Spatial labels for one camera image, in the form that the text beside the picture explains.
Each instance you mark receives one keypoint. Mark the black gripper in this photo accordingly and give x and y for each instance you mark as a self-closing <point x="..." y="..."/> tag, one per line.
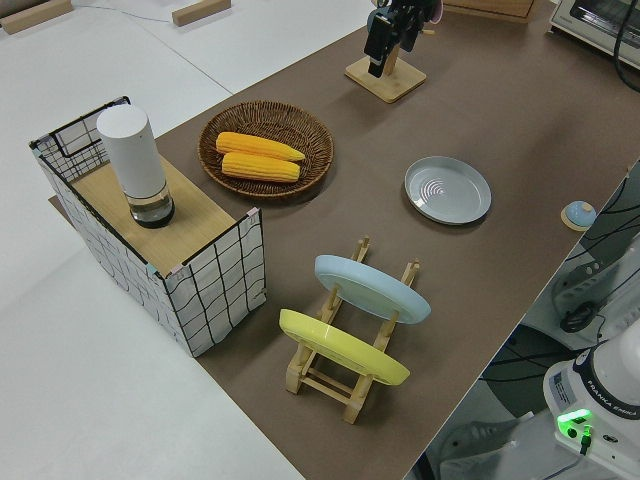
<point x="379" y="37"/>

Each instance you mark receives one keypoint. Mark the gray plate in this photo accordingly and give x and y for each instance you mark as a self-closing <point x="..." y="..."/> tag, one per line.
<point x="447" y="190"/>

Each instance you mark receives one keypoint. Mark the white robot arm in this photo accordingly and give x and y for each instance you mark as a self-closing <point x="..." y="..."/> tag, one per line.
<point x="615" y="385"/>

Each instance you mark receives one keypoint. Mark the light blue plate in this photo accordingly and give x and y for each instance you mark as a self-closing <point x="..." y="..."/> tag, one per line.
<point x="370" y="290"/>

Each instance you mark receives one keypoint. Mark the yellow plate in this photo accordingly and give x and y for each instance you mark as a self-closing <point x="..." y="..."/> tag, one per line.
<point x="345" y="347"/>

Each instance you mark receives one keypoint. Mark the wooden plate rack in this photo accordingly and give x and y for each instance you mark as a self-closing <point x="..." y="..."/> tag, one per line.
<point x="327" y="385"/>

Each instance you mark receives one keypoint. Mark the wooden mug tree stand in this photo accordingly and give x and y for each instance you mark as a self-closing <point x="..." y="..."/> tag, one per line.
<point x="395" y="82"/>

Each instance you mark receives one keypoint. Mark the dark blue mug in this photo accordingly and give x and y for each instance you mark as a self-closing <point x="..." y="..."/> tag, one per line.
<point x="407" y="32"/>

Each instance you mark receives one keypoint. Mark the pink mug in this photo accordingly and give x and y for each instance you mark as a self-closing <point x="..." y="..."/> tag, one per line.
<point x="434" y="11"/>

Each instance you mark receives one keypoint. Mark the round wicker basket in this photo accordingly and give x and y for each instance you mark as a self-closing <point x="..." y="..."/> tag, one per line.
<point x="310" y="130"/>

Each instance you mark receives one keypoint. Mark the brown table mat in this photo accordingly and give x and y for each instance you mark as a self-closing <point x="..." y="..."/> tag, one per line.
<point x="500" y="110"/>

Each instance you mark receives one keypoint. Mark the yellow corn cob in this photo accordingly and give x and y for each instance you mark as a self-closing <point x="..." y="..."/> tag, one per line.
<point x="260" y="167"/>
<point x="255" y="144"/>

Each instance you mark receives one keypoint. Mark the small wooden block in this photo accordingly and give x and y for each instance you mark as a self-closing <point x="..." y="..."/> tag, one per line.
<point x="20" y="21"/>
<point x="200" y="12"/>

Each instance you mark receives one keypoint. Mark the white toaster oven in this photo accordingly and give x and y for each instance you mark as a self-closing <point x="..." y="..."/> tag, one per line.
<point x="585" y="25"/>

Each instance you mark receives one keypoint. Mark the blue desk bell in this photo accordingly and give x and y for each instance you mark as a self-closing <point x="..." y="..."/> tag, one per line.
<point x="577" y="214"/>

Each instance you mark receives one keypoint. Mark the white cylindrical bottle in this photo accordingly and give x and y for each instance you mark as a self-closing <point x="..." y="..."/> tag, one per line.
<point x="132" y="160"/>

